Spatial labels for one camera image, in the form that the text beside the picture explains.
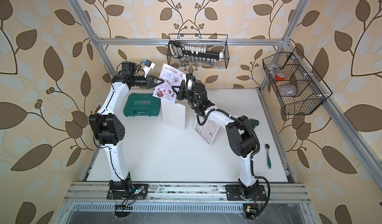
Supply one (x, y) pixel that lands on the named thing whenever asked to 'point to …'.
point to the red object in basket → (280, 76)
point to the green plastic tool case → (142, 104)
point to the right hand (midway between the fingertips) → (172, 87)
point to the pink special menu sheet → (171, 77)
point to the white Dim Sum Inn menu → (207, 131)
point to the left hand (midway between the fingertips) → (159, 79)
